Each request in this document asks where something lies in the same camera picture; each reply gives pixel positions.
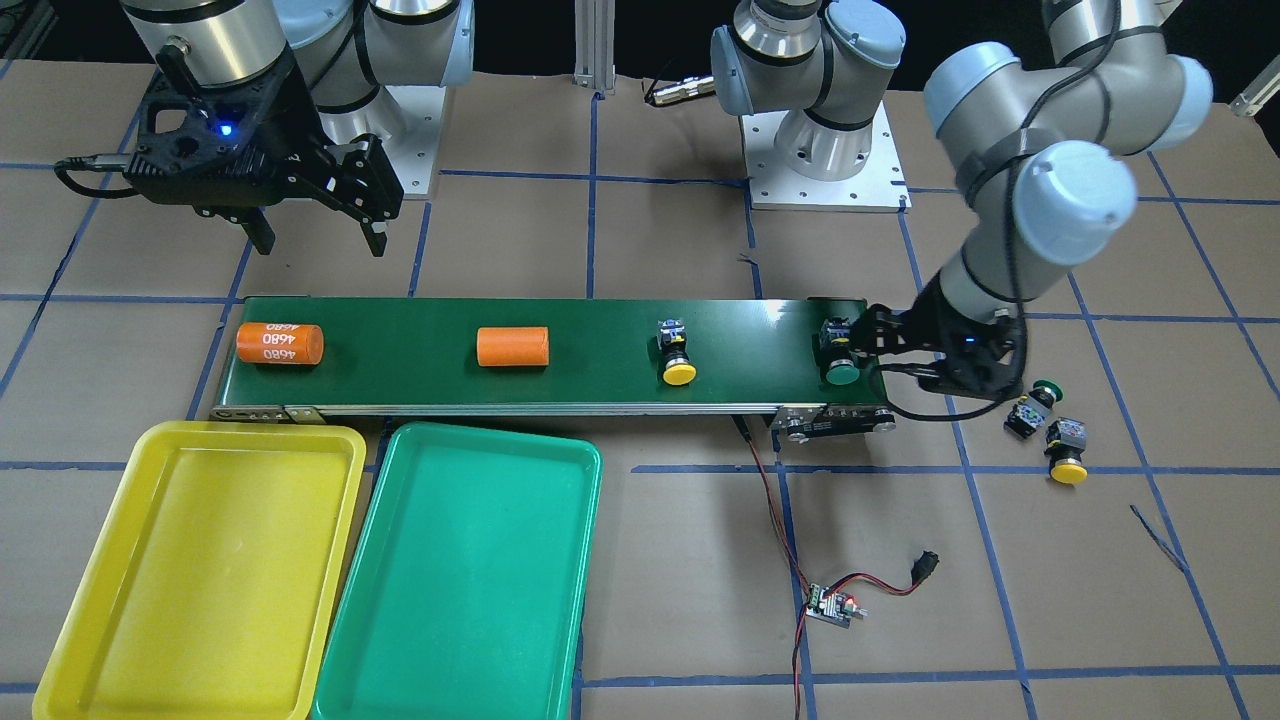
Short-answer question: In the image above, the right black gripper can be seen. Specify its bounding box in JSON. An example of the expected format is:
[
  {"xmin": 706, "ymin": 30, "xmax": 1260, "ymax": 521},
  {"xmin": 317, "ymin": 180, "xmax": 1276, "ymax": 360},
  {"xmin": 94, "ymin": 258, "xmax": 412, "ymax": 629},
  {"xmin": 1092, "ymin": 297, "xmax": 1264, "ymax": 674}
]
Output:
[{"xmin": 122, "ymin": 50, "xmax": 404, "ymax": 258}]

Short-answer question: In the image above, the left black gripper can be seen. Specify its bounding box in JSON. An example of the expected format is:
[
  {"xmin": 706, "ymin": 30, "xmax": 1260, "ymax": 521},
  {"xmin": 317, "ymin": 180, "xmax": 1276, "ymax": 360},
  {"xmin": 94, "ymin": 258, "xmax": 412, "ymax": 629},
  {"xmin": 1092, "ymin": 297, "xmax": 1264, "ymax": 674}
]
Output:
[{"xmin": 849, "ymin": 281, "xmax": 1027, "ymax": 402}]

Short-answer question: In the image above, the green push button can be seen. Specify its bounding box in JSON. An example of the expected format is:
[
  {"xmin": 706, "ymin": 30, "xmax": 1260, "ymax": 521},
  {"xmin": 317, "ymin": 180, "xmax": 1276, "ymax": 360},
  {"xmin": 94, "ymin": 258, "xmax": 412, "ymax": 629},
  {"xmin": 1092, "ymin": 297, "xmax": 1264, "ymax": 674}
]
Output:
[
  {"xmin": 1004, "ymin": 378, "xmax": 1065, "ymax": 439},
  {"xmin": 818, "ymin": 316, "xmax": 861, "ymax": 386}
]

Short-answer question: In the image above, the plain orange cylinder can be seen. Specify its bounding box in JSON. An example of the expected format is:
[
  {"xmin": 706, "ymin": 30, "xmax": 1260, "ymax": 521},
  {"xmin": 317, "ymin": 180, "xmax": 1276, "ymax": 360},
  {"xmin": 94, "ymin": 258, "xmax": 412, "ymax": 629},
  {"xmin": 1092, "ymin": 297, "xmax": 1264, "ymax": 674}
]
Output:
[{"xmin": 475, "ymin": 325, "xmax": 550, "ymax": 368}]

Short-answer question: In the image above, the yellow push button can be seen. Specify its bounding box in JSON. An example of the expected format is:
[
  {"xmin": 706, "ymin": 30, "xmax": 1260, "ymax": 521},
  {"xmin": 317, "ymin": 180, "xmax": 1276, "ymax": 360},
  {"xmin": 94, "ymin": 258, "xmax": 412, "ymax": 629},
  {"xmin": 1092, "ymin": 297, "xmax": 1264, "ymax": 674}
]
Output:
[
  {"xmin": 655, "ymin": 318, "xmax": 698, "ymax": 387},
  {"xmin": 1044, "ymin": 416, "xmax": 1088, "ymax": 486}
]

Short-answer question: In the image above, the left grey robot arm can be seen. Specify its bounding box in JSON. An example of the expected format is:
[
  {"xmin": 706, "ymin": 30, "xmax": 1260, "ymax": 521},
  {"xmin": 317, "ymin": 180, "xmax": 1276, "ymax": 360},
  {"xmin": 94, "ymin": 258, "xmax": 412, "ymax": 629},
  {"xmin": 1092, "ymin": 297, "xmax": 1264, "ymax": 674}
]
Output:
[{"xmin": 710, "ymin": 1, "xmax": 1213, "ymax": 401}]

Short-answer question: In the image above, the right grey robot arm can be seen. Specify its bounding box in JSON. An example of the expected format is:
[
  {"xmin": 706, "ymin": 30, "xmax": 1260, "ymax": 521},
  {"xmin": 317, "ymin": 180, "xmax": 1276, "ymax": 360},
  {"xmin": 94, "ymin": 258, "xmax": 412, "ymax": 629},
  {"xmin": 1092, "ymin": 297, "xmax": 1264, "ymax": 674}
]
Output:
[{"xmin": 120, "ymin": 1, "xmax": 475, "ymax": 258}]

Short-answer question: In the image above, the orange cylinder marked 4680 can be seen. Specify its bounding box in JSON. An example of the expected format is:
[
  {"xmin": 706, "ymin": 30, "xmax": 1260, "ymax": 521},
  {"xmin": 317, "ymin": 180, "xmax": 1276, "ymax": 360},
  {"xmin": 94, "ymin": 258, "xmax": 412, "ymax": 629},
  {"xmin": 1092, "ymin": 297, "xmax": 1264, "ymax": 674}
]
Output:
[{"xmin": 236, "ymin": 322, "xmax": 325, "ymax": 366}]

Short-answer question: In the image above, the green conveyor belt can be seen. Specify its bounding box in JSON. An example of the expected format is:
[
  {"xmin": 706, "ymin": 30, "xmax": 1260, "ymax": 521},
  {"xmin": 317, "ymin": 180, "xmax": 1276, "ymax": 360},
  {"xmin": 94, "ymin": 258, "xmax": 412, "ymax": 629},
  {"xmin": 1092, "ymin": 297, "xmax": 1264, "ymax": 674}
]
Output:
[{"xmin": 212, "ymin": 296, "xmax": 896, "ymax": 442}]

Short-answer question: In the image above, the small controller circuit board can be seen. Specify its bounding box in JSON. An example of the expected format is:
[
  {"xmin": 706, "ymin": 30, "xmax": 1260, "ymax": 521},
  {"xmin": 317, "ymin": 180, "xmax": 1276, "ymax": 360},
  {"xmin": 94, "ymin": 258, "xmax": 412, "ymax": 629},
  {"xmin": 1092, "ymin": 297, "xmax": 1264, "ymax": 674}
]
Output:
[{"xmin": 804, "ymin": 583, "xmax": 867, "ymax": 629}]

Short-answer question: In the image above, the yellow plastic tray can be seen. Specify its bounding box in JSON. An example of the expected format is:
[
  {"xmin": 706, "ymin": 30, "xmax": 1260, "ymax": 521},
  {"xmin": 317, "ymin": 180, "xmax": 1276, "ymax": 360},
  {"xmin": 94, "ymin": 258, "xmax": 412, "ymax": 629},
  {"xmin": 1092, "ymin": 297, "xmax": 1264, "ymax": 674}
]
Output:
[{"xmin": 32, "ymin": 421, "xmax": 366, "ymax": 719}]

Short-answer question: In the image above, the green plastic tray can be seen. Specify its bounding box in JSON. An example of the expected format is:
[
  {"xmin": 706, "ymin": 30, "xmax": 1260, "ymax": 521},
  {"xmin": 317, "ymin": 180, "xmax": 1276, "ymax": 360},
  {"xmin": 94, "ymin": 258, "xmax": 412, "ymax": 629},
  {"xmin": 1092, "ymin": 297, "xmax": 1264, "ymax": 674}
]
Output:
[{"xmin": 311, "ymin": 421, "xmax": 603, "ymax": 719}]

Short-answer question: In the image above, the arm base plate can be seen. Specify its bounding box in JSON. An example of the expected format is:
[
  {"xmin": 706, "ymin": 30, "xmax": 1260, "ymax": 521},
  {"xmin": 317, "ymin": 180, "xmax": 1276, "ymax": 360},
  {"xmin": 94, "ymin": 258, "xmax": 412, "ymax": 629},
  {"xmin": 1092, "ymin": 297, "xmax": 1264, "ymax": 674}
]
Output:
[
  {"xmin": 740, "ymin": 104, "xmax": 911, "ymax": 213},
  {"xmin": 320, "ymin": 85, "xmax": 452, "ymax": 200}
]

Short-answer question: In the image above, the red black wire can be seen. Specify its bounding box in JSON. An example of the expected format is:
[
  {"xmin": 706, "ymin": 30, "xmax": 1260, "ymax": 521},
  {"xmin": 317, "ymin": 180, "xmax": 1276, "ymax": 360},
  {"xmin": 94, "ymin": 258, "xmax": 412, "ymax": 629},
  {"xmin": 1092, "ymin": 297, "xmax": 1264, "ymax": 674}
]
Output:
[{"xmin": 730, "ymin": 415, "xmax": 941, "ymax": 720}]

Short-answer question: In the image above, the aluminium frame post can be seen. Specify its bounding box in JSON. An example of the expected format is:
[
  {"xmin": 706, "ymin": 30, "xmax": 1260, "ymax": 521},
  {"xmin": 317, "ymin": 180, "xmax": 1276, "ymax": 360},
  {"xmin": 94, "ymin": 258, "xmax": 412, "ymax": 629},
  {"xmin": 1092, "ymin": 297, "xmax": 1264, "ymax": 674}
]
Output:
[{"xmin": 573, "ymin": 0, "xmax": 616, "ymax": 95}]

